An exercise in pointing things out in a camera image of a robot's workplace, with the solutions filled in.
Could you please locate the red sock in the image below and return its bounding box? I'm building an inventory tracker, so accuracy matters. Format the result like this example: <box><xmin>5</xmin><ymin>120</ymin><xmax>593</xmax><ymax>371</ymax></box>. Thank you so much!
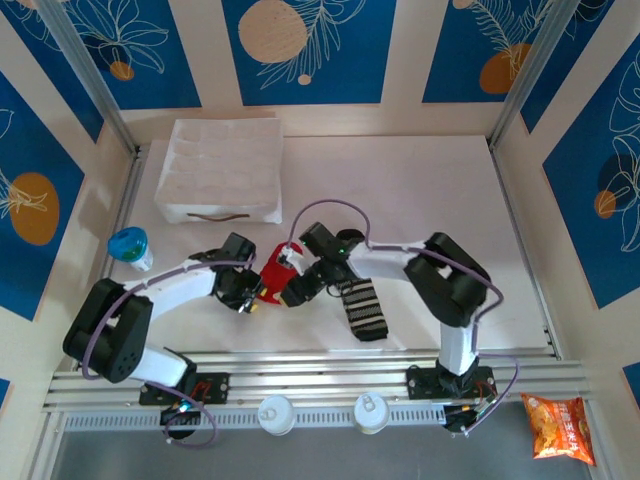
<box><xmin>258</xmin><ymin>239</ymin><xmax>307</xmax><ymax>306</ymax></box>

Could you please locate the black white striped sock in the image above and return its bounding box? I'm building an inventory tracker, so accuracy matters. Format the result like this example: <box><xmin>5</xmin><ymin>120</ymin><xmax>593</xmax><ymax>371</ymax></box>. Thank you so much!
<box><xmin>335</xmin><ymin>228</ymin><xmax>392</xmax><ymax>345</ymax></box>

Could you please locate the white cup with blue lid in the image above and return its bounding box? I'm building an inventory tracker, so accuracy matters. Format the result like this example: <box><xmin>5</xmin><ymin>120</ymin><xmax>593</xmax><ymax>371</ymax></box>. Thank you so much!
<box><xmin>107</xmin><ymin>226</ymin><xmax>155</xmax><ymax>274</ymax></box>

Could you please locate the white table mat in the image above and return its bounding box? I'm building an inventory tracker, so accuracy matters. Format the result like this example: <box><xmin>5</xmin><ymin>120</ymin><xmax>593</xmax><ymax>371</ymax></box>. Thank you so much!
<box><xmin>87</xmin><ymin>133</ymin><xmax>557</xmax><ymax>355</ymax></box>

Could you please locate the white fabric organizer box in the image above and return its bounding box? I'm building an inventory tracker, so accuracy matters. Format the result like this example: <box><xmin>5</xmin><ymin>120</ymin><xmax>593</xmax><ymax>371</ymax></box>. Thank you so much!
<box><xmin>154</xmin><ymin>117</ymin><xmax>285</xmax><ymax>226</ymax></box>

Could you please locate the orange snack bag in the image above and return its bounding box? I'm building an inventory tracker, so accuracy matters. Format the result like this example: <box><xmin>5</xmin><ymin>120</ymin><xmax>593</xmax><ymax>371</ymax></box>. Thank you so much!
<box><xmin>519</xmin><ymin>392</ymin><xmax>599</xmax><ymax>467</ymax></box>

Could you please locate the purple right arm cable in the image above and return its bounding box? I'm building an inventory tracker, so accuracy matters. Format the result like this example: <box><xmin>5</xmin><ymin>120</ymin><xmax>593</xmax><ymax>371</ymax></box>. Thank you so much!
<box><xmin>289</xmin><ymin>198</ymin><xmax>521</xmax><ymax>437</ymax></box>

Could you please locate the brown box handle strap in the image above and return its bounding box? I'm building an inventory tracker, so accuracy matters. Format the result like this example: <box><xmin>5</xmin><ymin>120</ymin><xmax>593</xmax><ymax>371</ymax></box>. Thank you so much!
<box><xmin>186</xmin><ymin>211</ymin><xmax>252</xmax><ymax>223</ymax></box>

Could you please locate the aluminium front rail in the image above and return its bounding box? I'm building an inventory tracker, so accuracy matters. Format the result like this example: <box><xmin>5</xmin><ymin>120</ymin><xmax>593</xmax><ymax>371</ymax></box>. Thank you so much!
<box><xmin>42</xmin><ymin>349</ymin><xmax>601</xmax><ymax>410</ymax></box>

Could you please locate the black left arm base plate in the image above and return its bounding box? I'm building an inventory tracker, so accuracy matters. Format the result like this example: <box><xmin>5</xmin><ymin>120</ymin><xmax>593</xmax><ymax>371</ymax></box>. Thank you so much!
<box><xmin>138</xmin><ymin>372</ymin><xmax>231</xmax><ymax>407</ymax></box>

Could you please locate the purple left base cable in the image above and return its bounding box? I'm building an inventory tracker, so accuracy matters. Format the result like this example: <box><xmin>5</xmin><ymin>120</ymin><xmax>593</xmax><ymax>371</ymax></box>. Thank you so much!
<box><xmin>164</xmin><ymin>397</ymin><xmax>220</xmax><ymax>450</ymax></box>

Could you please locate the grey slotted cable duct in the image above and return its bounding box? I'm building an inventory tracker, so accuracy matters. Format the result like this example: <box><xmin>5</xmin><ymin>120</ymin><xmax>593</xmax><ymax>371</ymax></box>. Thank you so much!
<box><xmin>62</xmin><ymin>407</ymin><xmax>450</xmax><ymax>432</ymax></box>

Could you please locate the aluminium side rail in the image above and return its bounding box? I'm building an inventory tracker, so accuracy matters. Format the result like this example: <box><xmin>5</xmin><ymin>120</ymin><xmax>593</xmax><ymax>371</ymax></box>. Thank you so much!
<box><xmin>91</xmin><ymin>145</ymin><xmax>147</xmax><ymax>324</ymax></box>
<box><xmin>490</xmin><ymin>144</ymin><xmax>560</xmax><ymax>359</ymax></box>

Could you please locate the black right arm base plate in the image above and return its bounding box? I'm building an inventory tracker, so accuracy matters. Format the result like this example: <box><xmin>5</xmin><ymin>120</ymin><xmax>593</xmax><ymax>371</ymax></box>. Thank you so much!
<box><xmin>405</xmin><ymin>364</ymin><xmax>499</xmax><ymax>402</ymax></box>

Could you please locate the aluminium frame post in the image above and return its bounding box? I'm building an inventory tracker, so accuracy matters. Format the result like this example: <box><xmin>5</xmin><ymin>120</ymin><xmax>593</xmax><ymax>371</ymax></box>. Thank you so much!
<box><xmin>33</xmin><ymin>0</ymin><xmax>139</xmax><ymax>157</ymax></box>
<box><xmin>488</xmin><ymin>0</ymin><xmax>585</xmax><ymax>151</ymax></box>

